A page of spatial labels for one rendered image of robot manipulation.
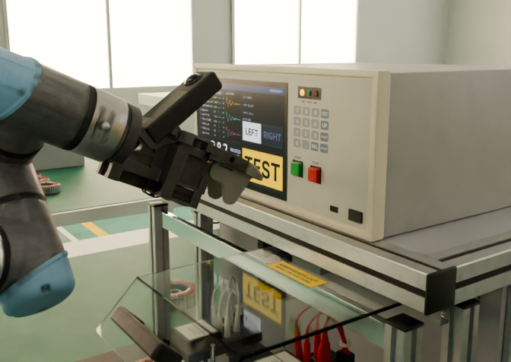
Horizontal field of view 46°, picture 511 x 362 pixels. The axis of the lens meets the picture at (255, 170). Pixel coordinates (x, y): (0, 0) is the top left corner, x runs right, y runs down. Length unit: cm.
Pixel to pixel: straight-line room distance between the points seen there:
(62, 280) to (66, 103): 18
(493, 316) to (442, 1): 783
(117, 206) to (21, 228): 178
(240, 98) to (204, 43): 520
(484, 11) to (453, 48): 63
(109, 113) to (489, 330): 52
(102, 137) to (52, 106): 6
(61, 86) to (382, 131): 36
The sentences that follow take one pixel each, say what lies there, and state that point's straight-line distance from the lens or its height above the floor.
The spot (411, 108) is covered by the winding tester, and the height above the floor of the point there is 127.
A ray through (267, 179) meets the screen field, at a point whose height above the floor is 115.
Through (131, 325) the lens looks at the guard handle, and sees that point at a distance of 66.
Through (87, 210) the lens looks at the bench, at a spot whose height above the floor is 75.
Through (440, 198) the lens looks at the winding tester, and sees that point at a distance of 82.
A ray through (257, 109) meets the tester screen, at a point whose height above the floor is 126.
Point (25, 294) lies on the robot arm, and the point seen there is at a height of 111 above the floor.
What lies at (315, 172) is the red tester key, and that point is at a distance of 79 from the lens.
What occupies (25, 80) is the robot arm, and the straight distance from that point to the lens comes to 62.
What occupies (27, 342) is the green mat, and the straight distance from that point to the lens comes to 137.
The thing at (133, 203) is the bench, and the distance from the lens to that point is 242.
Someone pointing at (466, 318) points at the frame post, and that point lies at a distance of 75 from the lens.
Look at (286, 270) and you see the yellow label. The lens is 78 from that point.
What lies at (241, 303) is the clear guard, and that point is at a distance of 68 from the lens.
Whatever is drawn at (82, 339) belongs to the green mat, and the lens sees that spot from 134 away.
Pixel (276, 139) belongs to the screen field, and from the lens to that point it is 86.
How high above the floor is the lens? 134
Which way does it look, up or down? 11 degrees down
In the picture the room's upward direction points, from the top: straight up
